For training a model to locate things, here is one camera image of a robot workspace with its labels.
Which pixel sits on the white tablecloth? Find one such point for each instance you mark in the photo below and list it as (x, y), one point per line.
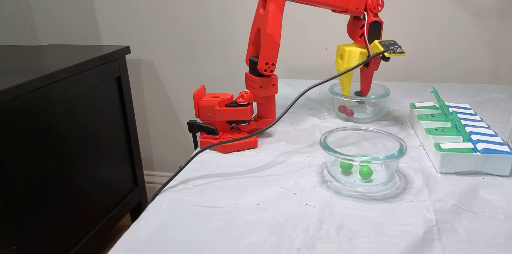
(260, 214)

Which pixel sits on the black wooden cabinet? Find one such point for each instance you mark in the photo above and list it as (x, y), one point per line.
(60, 126)

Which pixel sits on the black table clamp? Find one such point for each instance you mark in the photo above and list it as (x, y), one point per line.
(200, 126)

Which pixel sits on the camera board on yellow mount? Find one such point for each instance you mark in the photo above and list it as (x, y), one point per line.
(390, 48)

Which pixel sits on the green round candy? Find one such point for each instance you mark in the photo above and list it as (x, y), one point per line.
(363, 158)
(365, 172)
(346, 166)

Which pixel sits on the weekly pill organizer box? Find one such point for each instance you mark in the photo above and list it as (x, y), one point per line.
(456, 162)

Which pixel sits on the glass bowl for red candies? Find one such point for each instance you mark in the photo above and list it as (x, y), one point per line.
(380, 106)

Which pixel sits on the glass bowl for green candies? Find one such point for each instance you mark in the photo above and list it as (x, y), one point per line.
(340, 138)

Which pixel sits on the red round candy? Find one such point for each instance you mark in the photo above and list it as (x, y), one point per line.
(342, 108)
(349, 112)

